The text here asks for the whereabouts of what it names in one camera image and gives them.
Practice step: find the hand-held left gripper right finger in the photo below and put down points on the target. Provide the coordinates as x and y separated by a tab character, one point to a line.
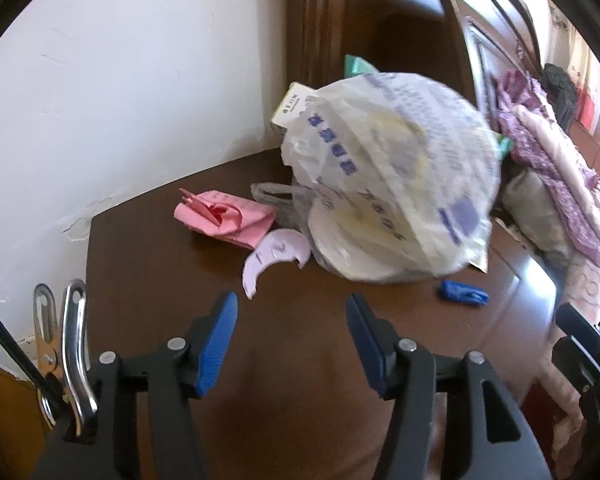
365	340

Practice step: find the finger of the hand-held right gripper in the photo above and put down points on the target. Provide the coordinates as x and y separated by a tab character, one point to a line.
577	322

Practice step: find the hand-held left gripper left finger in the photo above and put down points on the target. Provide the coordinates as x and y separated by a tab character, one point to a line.
215	345

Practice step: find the blue plastic item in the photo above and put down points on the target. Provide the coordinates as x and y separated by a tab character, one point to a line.
462	294

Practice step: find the lavender crescent card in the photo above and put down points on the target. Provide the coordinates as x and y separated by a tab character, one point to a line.
275	252

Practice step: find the pink paper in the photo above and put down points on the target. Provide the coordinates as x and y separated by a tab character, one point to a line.
220	215

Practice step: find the white printed plastic bag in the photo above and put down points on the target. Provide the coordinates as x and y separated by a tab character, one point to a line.
395	160

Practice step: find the green wet wipes packet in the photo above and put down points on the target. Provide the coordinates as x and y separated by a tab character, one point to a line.
357	65

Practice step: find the pink cartoon quilt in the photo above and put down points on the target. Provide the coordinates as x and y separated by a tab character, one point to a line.
595	280

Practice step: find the wooden nightstand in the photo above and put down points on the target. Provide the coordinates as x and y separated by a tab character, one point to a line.
290	360

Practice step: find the grey pillow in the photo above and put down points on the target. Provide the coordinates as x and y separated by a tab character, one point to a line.
530	210

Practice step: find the metal spring clip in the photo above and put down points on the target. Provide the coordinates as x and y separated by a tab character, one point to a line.
72	350

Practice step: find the purple patterned quilt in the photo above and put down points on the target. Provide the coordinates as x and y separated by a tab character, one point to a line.
540	135

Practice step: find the red box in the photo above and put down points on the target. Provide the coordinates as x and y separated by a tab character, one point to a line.
587	107

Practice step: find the black cloth bundle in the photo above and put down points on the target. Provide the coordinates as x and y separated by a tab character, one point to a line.
560	90

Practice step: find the white cardboard box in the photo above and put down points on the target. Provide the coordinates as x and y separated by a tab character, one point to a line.
292	107

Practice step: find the light patterned curtain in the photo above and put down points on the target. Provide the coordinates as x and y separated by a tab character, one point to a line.
580	55

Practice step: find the dark wooden headboard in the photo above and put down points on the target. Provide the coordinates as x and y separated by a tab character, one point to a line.
380	10

